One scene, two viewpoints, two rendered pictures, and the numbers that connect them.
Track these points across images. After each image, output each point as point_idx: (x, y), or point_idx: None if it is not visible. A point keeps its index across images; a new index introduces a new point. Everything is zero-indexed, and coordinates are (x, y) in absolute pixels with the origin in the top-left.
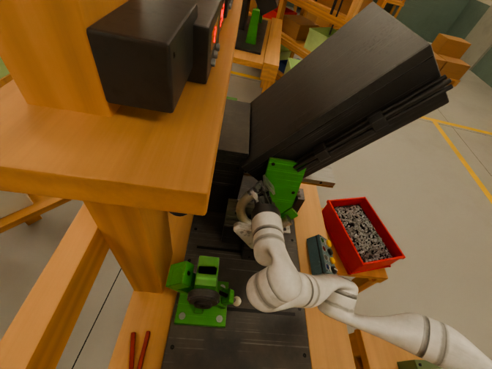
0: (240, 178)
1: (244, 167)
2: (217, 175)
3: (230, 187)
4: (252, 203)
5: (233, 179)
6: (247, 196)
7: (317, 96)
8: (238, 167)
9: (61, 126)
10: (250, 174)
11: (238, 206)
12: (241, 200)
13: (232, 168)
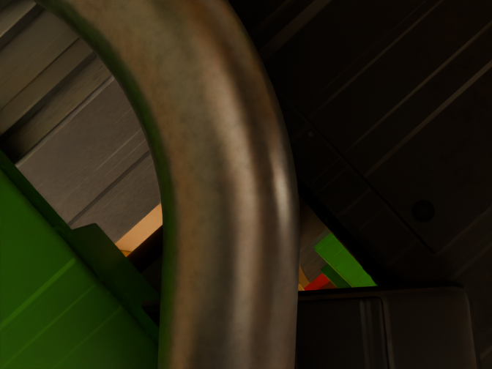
0: (295, 145)
1: (459, 315)
2: (456, 4)
3: (266, 2)
4: (36, 113)
5: (321, 88)
6: (271, 233)
7: None
8: (428, 222)
9: None
10: (343, 301)
11: (211, 2)
12: (267, 105)
13: (453, 172)
